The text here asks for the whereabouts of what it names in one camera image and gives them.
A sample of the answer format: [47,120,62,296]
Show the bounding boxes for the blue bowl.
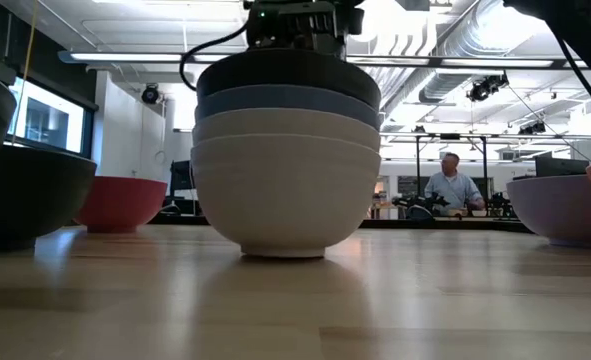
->
[194,83,381,131]

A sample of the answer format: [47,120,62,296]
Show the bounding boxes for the white bowl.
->
[190,133,382,259]
[192,107,382,154]

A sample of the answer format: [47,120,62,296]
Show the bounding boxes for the magenta bowl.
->
[74,175,169,234]

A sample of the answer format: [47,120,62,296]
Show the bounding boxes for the lavender bowl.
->
[505,173,591,250]

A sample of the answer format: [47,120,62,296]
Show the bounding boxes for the long ceiling light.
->
[57,49,246,65]
[347,54,589,71]

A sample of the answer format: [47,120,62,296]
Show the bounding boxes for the black monitor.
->
[169,159,196,194]
[533,155,590,178]

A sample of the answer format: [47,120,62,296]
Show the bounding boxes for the black metal stand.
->
[414,132,490,220]

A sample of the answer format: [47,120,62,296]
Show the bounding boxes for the black ceiling spotlights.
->
[465,72,510,103]

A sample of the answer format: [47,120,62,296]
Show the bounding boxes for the person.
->
[423,152,486,217]

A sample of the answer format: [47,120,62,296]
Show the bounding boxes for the window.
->
[4,74,96,159]

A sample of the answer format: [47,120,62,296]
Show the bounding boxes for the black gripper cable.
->
[178,22,250,94]

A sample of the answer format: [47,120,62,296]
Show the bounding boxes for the silver ventilation duct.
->
[382,0,546,104]

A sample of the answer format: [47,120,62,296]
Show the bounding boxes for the black dome camera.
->
[140,83,161,105]

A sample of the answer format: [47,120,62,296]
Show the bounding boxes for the yellow cable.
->
[12,0,40,146]

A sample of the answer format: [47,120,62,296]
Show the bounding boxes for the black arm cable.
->
[552,29,591,124]

